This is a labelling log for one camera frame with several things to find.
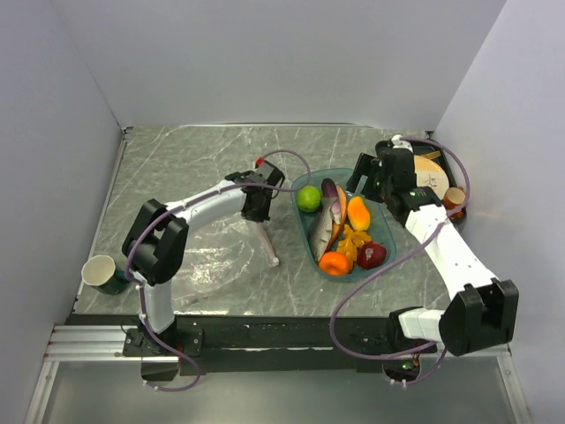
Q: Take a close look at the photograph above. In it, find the orange mango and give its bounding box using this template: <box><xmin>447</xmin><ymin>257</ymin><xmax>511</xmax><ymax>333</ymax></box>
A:
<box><xmin>347</xmin><ymin>196</ymin><xmax>372</xmax><ymax>231</ymax></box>

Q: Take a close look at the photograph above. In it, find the wooden fork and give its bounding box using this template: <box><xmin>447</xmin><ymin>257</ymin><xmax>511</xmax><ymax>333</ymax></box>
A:
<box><xmin>420</xmin><ymin>150</ymin><xmax>441</xmax><ymax>160</ymax></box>

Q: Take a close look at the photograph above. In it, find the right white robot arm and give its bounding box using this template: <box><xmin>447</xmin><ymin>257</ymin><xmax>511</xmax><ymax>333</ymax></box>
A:
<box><xmin>346</xmin><ymin>135</ymin><xmax>519</xmax><ymax>356</ymax></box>

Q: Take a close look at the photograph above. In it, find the cream and orange plate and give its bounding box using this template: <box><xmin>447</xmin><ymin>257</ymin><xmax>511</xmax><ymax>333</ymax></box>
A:
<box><xmin>414</xmin><ymin>155</ymin><xmax>449</xmax><ymax>200</ymax></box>

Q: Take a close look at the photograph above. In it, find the green apple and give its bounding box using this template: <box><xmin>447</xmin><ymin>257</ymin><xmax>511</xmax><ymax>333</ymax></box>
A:
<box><xmin>296</xmin><ymin>185</ymin><xmax>322</xmax><ymax>213</ymax></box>

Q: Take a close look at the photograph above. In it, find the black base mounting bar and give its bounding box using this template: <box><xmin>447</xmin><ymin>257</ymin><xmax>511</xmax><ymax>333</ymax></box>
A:
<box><xmin>65</xmin><ymin>314</ymin><xmax>438</xmax><ymax>377</ymax></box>

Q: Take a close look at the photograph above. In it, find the black serving tray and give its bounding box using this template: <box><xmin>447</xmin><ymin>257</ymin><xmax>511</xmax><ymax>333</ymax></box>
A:
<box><xmin>374</xmin><ymin>138</ymin><xmax>469</xmax><ymax>227</ymax></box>

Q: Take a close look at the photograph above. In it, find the small brown ceramic cup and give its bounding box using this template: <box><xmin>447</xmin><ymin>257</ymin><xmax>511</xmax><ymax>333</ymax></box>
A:
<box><xmin>442</xmin><ymin>187</ymin><xmax>466</xmax><ymax>211</ymax></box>

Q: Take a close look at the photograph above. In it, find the purple eggplant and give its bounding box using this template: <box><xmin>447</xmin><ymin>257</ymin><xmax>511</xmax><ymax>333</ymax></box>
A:
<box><xmin>321</xmin><ymin>178</ymin><xmax>342</xmax><ymax>224</ymax></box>

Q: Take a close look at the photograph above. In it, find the clear zip top bag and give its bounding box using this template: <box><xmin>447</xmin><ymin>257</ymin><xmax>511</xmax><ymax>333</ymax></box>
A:
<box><xmin>172</xmin><ymin>215</ymin><xmax>281</xmax><ymax>314</ymax></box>

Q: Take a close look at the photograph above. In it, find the grey toy fish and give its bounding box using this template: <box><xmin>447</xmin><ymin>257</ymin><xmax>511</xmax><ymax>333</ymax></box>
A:
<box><xmin>307</xmin><ymin>197</ymin><xmax>337</xmax><ymax>262</ymax></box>

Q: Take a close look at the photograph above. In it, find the red apple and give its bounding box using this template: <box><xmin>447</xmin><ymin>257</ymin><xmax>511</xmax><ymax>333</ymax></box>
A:
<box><xmin>356</xmin><ymin>241</ymin><xmax>388</xmax><ymax>269</ymax></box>

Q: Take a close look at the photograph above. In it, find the aluminium rail frame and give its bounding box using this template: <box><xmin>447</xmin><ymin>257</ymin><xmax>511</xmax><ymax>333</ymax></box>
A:
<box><xmin>25</xmin><ymin>325</ymin><xmax>533</xmax><ymax>423</ymax></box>

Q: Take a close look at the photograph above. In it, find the sliced ham piece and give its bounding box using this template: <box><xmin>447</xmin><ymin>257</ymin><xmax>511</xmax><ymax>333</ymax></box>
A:
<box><xmin>326</xmin><ymin>185</ymin><xmax>348</xmax><ymax>251</ymax></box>

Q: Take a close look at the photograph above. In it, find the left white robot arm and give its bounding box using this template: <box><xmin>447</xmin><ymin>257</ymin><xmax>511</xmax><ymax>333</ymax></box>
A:
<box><xmin>122</xmin><ymin>161</ymin><xmax>285</xmax><ymax>355</ymax></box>

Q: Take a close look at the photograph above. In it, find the orange tangerine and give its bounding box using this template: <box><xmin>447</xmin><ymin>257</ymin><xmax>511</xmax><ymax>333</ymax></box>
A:
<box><xmin>318</xmin><ymin>251</ymin><xmax>351</xmax><ymax>276</ymax></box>

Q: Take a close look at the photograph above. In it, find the teal transparent food tray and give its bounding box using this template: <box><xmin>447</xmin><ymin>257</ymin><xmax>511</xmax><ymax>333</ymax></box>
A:
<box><xmin>290</xmin><ymin>168</ymin><xmax>396</xmax><ymax>282</ymax></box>

